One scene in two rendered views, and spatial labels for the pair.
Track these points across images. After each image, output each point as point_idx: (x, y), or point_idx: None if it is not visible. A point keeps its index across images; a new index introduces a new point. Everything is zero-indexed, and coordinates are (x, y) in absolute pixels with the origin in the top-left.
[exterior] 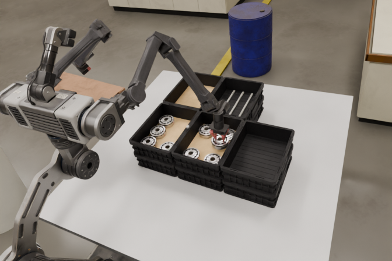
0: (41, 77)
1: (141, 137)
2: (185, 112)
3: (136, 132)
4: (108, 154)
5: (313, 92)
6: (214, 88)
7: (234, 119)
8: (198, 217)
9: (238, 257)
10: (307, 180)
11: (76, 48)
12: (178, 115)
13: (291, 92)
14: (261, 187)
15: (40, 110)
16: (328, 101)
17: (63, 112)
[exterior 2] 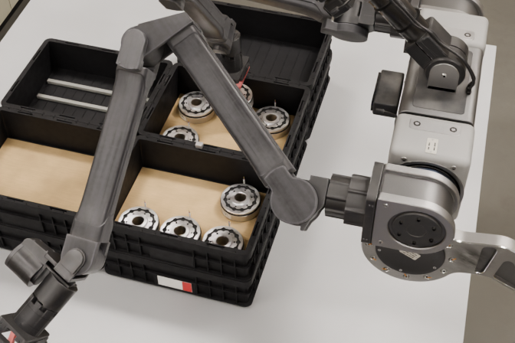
0: (441, 32)
1: (209, 258)
2: (126, 174)
3: (215, 246)
4: None
5: (19, 23)
6: (48, 117)
7: (172, 77)
8: (367, 172)
9: None
10: None
11: (234, 82)
12: (119, 200)
13: (11, 53)
14: (327, 54)
15: (480, 76)
16: (57, 7)
17: (480, 30)
